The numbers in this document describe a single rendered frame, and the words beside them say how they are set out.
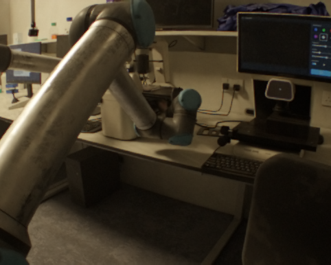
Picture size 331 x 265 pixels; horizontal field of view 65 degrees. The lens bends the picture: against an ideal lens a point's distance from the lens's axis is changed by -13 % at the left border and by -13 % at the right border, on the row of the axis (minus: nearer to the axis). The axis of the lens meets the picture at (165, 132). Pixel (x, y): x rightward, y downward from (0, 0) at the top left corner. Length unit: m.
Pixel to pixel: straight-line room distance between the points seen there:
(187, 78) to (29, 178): 1.67
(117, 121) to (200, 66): 0.81
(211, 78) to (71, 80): 1.50
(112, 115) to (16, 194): 0.99
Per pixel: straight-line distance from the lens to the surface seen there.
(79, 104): 0.50
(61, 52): 2.06
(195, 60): 1.97
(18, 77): 2.71
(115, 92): 0.93
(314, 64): 1.26
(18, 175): 0.43
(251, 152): 1.17
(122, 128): 1.35
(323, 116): 1.81
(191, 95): 1.14
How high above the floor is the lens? 1.20
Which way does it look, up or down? 18 degrees down
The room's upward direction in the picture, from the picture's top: straight up
